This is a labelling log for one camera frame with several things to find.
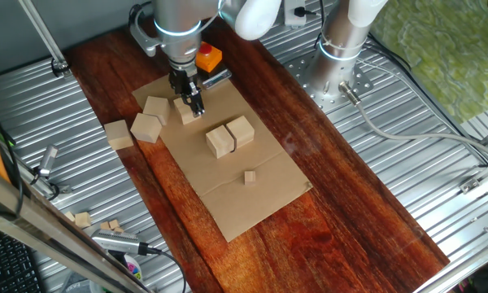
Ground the metal camera stand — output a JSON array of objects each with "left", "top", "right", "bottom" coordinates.
[{"left": 18, "top": 160, "right": 72, "bottom": 196}]

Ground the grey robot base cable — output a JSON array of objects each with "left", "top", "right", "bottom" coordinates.
[{"left": 338, "top": 80, "right": 488, "bottom": 164}]

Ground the black camera cable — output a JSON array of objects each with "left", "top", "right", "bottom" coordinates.
[{"left": 144, "top": 243, "right": 188, "bottom": 293}]

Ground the silver camera with cable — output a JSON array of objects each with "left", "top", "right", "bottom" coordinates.
[{"left": 90, "top": 228, "right": 150, "bottom": 256}]

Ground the metal frame bar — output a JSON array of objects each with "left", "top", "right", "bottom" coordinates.
[{"left": 0, "top": 158, "right": 151, "bottom": 293}]

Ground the black keyboard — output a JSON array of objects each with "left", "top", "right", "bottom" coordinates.
[{"left": 0, "top": 223, "right": 44, "bottom": 293}]

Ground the aluminium stand pole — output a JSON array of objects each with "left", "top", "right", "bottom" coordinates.
[{"left": 18, "top": 0, "right": 72, "bottom": 78}]

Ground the aluminium profile bar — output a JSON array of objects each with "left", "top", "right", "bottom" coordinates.
[
  {"left": 458, "top": 121, "right": 488, "bottom": 195},
  {"left": 412, "top": 234, "right": 488, "bottom": 293}
]

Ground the large wooden cube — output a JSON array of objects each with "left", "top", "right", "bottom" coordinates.
[
  {"left": 172, "top": 97, "right": 203, "bottom": 126},
  {"left": 142, "top": 95, "right": 172, "bottom": 126},
  {"left": 205, "top": 125, "right": 235, "bottom": 160},
  {"left": 103, "top": 119, "right": 134, "bottom": 151},
  {"left": 129, "top": 112, "right": 163, "bottom": 144},
  {"left": 226, "top": 115, "right": 255, "bottom": 150}
]

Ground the silver robot mounting plate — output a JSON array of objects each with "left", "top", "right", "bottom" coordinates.
[{"left": 284, "top": 48, "right": 375, "bottom": 115}]

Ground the reddish wood grain board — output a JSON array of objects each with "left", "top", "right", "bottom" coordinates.
[{"left": 63, "top": 3, "right": 451, "bottom": 293}]

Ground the orange emergency stop button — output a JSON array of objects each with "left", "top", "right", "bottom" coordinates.
[{"left": 195, "top": 42, "right": 224, "bottom": 73}]

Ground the brown cardboard sheet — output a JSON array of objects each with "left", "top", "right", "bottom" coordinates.
[{"left": 131, "top": 75, "right": 313, "bottom": 243}]

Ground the black power plug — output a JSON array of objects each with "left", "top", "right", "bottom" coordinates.
[{"left": 294, "top": 6, "right": 318, "bottom": 19}]

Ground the white power strip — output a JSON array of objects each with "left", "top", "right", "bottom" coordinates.
[{"left": 283, "top": 0, "right": 308, "bottom": 28}]

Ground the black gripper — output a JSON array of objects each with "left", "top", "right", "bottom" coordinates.
[{"left": 168, "top": 69, "right": 207, "bottom": 119}]

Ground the silver camera on stand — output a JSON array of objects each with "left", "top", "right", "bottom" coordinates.
[{"left": 37, "top": 144, "right": 60, "bottom": 179}]

